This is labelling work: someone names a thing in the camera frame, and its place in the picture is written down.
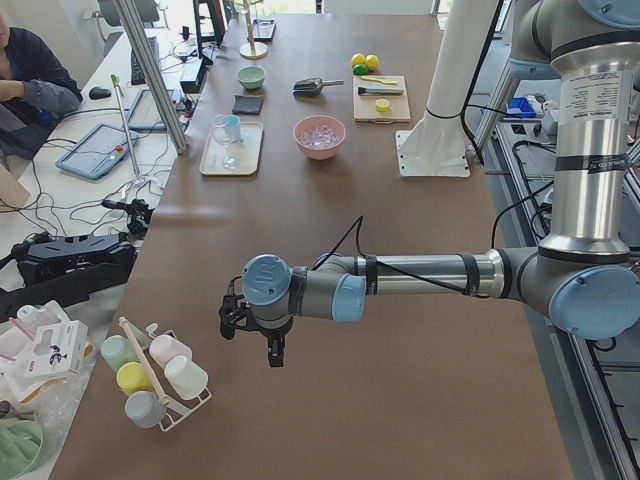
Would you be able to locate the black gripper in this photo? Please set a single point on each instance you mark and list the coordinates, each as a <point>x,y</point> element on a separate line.
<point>270,333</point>

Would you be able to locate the pink bowl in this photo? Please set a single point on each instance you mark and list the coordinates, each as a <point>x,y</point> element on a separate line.
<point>322,154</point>

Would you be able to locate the metal ice scoop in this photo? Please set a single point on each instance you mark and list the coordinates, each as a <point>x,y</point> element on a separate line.
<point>313,86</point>

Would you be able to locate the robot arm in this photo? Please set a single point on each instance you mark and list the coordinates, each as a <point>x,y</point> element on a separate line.
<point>578,276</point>

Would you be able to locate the white cup in rack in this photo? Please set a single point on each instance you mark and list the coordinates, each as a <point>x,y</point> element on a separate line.
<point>186,377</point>

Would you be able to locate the pink cup in rack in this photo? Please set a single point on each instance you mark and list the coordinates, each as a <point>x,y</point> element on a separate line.
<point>164,348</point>

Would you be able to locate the white cup rack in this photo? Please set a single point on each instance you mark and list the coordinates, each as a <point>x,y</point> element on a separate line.
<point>177,409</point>

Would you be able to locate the grey cup in rack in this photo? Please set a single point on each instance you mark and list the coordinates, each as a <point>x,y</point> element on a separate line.
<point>144,409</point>

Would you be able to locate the yellow cup in rack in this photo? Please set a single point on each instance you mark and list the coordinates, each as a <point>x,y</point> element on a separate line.
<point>132,377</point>

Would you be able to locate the green cup in rack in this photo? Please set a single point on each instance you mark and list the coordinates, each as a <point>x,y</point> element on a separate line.
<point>116,350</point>

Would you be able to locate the clear ice cubes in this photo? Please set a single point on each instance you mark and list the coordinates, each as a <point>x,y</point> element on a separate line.
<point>319,137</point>

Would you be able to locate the blue cup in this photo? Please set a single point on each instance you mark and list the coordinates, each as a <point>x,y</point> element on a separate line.
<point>232,127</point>

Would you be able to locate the beige tray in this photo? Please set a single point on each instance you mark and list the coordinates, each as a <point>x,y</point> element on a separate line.
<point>246,153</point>

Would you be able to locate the white cardboard box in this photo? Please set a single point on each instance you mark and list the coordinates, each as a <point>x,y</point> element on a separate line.
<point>58,351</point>

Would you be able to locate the wine glass on tray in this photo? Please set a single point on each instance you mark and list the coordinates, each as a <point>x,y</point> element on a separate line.
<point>222,139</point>

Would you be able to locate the dark grey cloth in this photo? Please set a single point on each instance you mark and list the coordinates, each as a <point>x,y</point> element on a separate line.
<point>247,105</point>

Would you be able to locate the black case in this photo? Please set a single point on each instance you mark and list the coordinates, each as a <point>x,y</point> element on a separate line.
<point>39,262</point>

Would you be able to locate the wooden cutting board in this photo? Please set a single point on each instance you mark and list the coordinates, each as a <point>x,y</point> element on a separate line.
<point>364,106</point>

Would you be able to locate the yellow lemon half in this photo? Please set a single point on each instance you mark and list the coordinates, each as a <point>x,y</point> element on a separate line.
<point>382,105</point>

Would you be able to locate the blue teach pendant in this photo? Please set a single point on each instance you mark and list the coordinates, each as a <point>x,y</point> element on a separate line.
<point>143,114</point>
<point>96,154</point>

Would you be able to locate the large green bowl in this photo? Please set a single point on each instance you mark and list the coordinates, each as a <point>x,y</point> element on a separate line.
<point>21,446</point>

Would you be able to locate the green lime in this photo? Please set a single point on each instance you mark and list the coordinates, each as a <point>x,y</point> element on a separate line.
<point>360,69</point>

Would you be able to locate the wooden glass stand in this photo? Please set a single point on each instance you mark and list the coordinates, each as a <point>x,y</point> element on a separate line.
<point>251,49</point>

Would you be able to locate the computer mouse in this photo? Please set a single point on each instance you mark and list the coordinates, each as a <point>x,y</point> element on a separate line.
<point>98,93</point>

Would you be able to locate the black glass tray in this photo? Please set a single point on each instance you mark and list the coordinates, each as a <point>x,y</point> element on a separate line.
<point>263,30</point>

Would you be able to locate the person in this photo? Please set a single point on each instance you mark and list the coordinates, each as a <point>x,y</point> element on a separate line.
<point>36,91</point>

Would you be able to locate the aluminium frame post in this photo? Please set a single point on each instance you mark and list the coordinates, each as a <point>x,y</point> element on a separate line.
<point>133,26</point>

